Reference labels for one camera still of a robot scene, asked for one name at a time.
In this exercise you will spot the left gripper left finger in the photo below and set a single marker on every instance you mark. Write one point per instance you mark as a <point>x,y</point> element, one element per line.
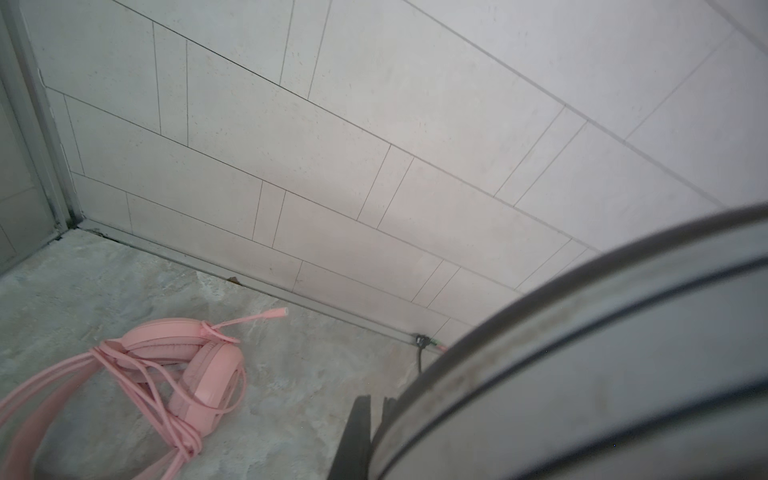
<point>352,457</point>

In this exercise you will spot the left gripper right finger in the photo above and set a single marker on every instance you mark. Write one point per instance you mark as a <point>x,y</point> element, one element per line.
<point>388,406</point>

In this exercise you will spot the pink headphones with cable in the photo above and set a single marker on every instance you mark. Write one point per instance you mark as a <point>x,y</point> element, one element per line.
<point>182,374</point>

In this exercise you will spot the white black headphones with cable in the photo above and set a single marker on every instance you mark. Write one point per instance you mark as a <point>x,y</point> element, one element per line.
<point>649,362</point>

